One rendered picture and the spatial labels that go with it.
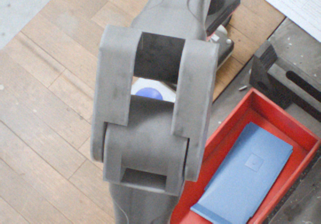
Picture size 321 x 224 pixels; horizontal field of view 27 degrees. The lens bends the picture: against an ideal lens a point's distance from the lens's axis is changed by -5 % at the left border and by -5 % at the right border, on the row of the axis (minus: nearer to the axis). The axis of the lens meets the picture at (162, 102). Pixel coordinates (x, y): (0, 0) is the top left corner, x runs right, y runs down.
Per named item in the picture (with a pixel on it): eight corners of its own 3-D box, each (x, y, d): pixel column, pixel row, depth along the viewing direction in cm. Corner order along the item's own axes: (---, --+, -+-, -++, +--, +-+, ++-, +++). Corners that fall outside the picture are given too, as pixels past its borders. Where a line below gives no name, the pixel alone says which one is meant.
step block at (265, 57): (248, 83, 97) (253, 54, 89) (260, 69, 98) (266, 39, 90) (284, 110, 95) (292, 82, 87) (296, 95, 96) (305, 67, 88)
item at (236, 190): (190, 214, 89) (190, 208, 87) (250, 122, 94) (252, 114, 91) (234, 240, 88) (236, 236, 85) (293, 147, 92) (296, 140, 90)
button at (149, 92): (127, 107, 94) (126, 102, 92) (147, 86, 95) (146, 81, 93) (150, 125, 93) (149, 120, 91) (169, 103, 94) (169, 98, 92)
